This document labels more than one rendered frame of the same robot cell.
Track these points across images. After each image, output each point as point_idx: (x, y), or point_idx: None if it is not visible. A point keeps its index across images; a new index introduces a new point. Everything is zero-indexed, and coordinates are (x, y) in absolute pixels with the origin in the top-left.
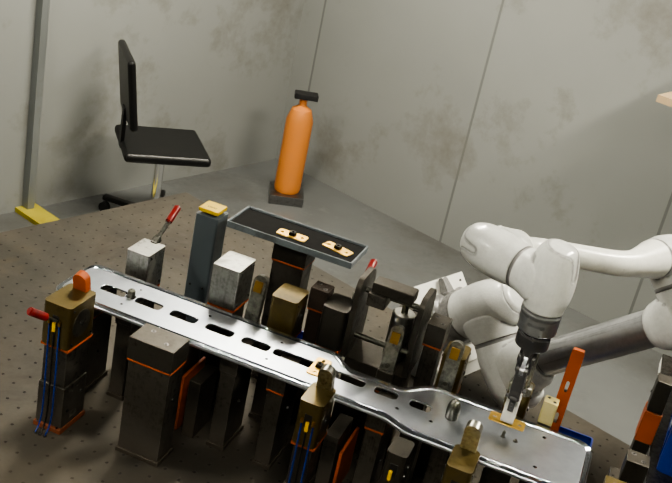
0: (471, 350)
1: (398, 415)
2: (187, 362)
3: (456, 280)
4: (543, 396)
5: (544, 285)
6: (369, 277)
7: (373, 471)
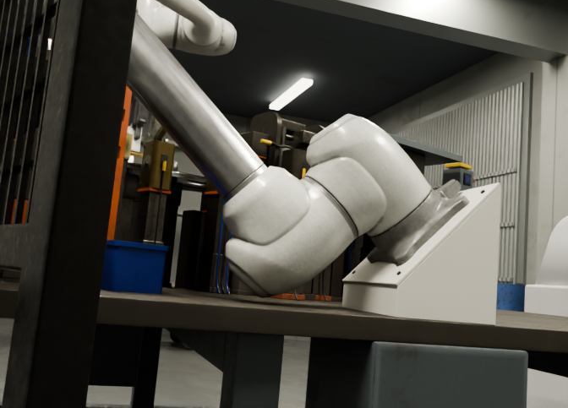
0: (385, 271)
1: (193, 186)
2: None
3: (478, 193)
4: (281, 309)
5: None
6: (309, 130)
7: (199, 252)
